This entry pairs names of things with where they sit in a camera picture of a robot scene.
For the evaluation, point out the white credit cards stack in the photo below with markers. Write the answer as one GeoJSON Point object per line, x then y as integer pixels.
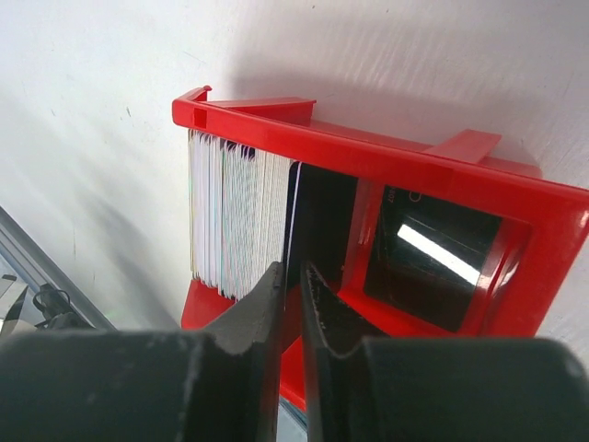
{"type": "Point", "coordinates": [240, 200]}

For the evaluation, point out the black card lying in bin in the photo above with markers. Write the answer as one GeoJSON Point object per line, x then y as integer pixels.
{"type": "Point", "coordinates": [428, 255]}

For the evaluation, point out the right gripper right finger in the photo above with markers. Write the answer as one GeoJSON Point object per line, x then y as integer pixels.
{"type": "Point", "coordinates": [363, 385]}

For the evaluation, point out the red plastic bin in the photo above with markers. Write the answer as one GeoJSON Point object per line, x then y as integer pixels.
{"type": "Point", "coordinates": [544, 224]}

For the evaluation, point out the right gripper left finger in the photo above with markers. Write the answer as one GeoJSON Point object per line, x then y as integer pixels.
{"type": "Point", "coordinates": [220, 383]}

